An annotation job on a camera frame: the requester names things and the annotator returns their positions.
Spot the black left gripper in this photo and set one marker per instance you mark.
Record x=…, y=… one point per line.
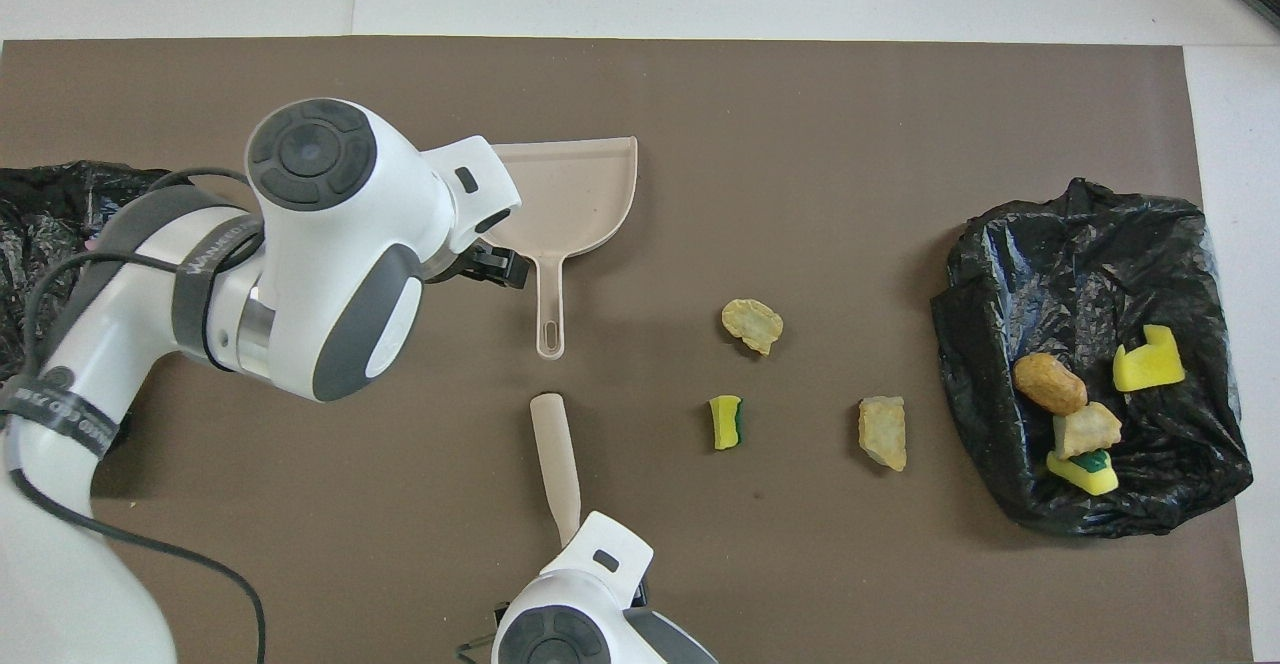
x=468, y=266

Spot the beige plastic dustpan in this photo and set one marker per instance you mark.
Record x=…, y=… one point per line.
x=580, y=194

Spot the beige hand brush black bristles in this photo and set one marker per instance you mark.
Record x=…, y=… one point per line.
x=558, y=464

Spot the pale lumpy bread chunk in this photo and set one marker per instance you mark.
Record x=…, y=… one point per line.
x=752, y=326

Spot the small yellow green sponge piece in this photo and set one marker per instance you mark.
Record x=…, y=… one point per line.
x=724, y=424

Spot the pale elongated bread chunk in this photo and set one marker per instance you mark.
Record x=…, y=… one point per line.
x=882, y=434

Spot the brown bread roll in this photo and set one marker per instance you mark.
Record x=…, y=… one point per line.
x=1050, y=384

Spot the yellow green scouring sponge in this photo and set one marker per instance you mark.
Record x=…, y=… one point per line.
x=1085, y=474

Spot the yellow notched sponge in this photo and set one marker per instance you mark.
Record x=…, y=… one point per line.
x=1148, y=369

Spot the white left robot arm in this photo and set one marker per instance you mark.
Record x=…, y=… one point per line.
x=330, y=244

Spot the black bag on pink bin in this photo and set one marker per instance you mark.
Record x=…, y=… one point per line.
x=40, y=214

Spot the black bag lined bin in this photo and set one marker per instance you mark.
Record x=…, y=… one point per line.
x=1050, y=274

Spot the brown table mat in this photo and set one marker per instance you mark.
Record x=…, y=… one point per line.
x=800, y=144

